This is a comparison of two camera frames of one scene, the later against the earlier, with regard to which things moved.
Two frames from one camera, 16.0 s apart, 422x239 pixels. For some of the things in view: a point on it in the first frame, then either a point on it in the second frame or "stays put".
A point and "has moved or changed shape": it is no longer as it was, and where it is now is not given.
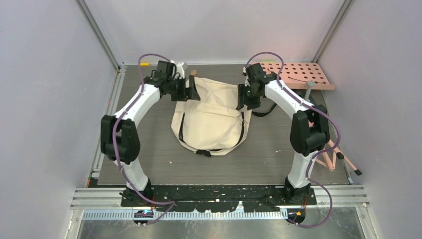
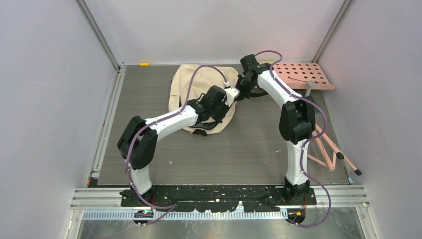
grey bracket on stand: x=310 y=83 stays put
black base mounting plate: x=224 y=198 stays put
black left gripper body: x=178 y=88 to x=219 y=112
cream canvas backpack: x=213 y=126 has moved or changed shape
